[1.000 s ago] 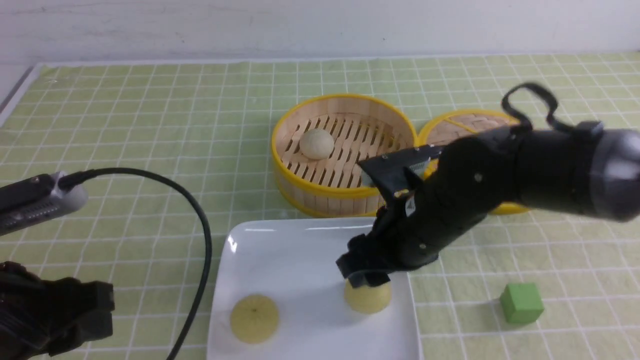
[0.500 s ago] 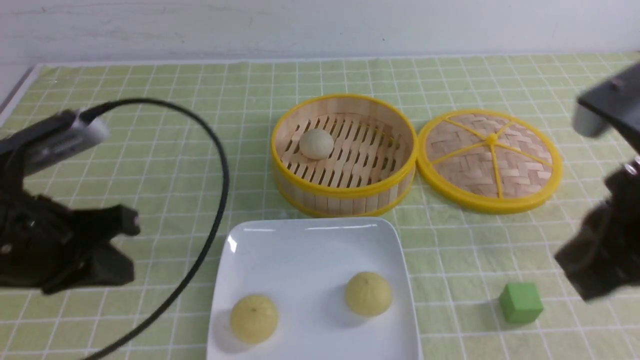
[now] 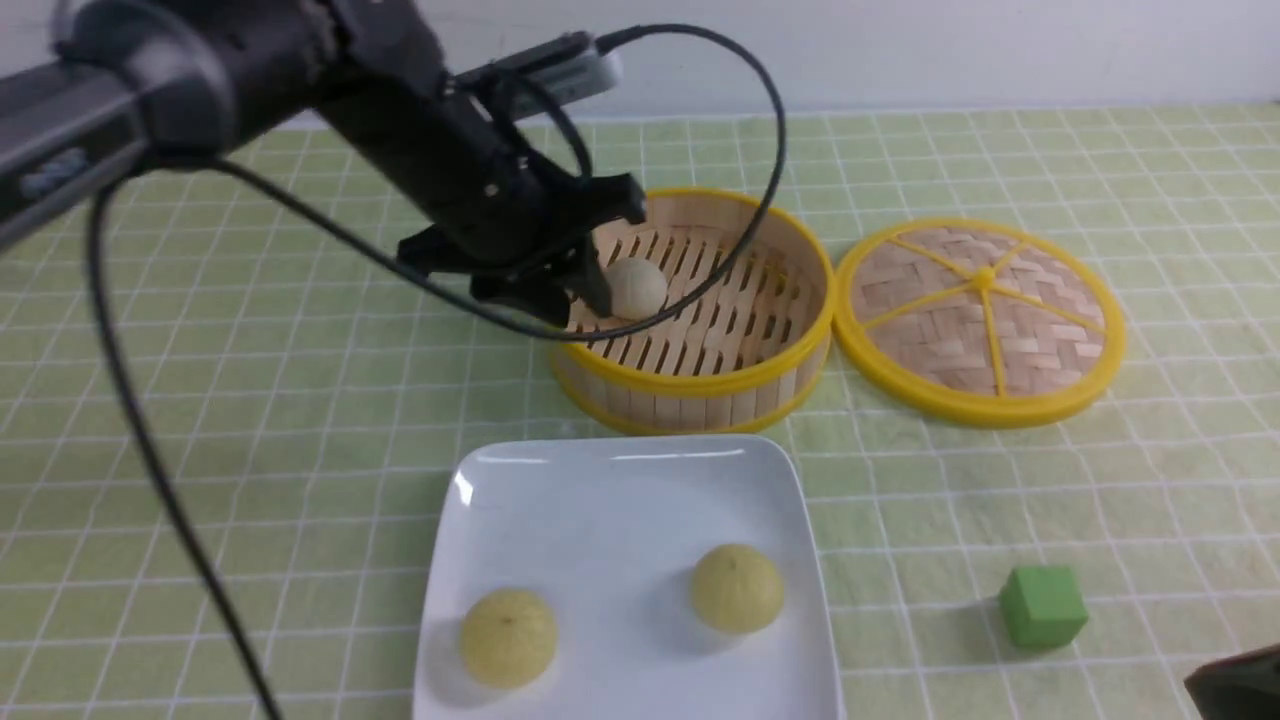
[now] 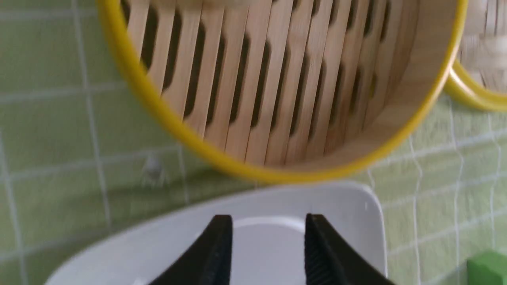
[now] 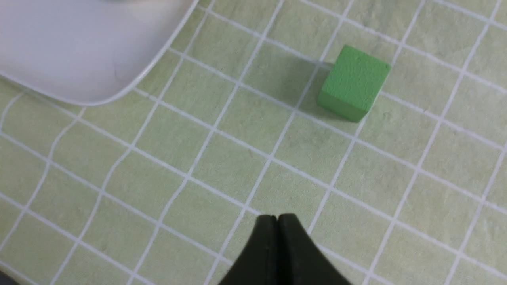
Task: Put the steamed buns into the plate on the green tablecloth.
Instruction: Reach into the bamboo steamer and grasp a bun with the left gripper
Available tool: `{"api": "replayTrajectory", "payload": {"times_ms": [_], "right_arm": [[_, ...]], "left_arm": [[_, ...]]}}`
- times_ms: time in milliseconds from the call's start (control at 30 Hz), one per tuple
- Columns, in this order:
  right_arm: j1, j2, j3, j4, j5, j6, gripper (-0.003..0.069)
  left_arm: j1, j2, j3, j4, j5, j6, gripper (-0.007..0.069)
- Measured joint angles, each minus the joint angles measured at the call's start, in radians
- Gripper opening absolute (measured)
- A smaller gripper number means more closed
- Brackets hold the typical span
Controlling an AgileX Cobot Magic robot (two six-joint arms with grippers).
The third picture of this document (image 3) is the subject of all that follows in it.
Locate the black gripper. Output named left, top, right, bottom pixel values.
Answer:
left=317, top=40, right=645, bottom=329

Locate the white steamed bun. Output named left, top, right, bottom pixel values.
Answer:
left=605, top=258, right=668, bottom=322

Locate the yellow steamed bun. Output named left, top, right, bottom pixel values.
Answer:
left=689, top=543, right=785, bottom=635
left=460, top=587, right=559, bottom=691

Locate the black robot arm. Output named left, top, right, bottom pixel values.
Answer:
left=1, top=1, right=645, bottom=328

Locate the white square plate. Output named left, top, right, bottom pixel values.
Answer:
left=412, top=436, right=846, bottom=719

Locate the bamboo steamer basket yellow rim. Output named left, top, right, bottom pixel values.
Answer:
left=550, top=188, right=836, bottom=436

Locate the green checkered tablecloth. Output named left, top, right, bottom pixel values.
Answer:
left=1, top=106, right=1279, bottom=719

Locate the woven bamboo steamer lid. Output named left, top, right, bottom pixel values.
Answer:
left=832, top=218, right=1126, bottom=429

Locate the green cube block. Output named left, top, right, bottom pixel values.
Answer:
left=998, top=564, right=1091, bottom=650

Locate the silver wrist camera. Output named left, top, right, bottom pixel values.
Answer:
left=456, top=31, right=623, bottom=105

